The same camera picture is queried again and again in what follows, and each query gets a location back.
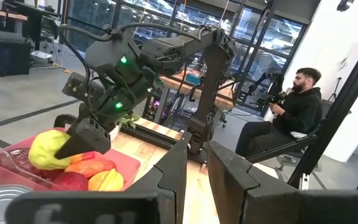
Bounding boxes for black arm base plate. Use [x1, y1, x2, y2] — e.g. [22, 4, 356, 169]
[181, 130, 220, 164]

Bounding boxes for green plant in white pot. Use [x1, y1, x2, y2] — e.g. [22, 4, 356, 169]
[112, 111, 141, 141]

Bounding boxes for small red toy fruit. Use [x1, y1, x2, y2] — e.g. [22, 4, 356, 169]
[64, 157, 117, 179]

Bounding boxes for black table clamp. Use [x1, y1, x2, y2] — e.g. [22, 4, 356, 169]
[53, 114, 79, 129]

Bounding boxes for person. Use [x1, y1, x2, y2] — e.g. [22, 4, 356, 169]
[234, 67, 324, 158]

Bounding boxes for black office chair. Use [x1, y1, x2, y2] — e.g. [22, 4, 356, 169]
[247, 101, 334, 175]

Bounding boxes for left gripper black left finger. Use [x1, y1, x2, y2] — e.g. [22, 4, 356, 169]
[4, 133, 188, 224]

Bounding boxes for wooden table with metal legs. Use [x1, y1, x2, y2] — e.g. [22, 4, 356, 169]
[154, 70, 237, 125]

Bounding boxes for black computer pink light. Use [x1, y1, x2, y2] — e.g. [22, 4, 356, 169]
[144, 96, 165, 122]

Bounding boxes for black computer tower blue lights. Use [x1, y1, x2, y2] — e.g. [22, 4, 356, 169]
[0, 37, 32, 77]

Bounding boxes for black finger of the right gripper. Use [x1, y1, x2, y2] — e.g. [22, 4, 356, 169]
[54, 117, 112, 160]

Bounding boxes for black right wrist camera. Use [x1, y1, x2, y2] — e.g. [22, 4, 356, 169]
[61, 72, 105, 105]

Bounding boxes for black tripod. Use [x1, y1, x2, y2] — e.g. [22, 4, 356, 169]
[327, 77, 343, 103]

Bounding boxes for red toy apple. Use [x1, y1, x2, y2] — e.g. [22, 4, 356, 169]
[53, 170, 90, 191]

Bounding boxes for red translucent plastic bin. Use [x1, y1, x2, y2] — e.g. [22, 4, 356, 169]
[0, 127, 142, 192]

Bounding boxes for black slanted frame post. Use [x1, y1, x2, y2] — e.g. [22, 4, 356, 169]
[287, 27, 358, 189]

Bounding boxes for glass window wall black frames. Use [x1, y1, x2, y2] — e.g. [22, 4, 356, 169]
[63, 0, 309, 110]

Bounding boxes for yellow and red toy mango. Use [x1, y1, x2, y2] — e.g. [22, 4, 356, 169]
[88, 167, 126, 191]

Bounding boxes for maroon oval toy fruit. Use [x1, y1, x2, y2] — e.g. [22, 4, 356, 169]
[0, 148, 43, 178]

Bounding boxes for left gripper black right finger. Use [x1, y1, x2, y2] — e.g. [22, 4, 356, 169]
[208, 140, 358, 224]

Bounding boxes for green toy apple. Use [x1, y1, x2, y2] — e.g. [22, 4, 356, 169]
[28, 129, 74, 171]

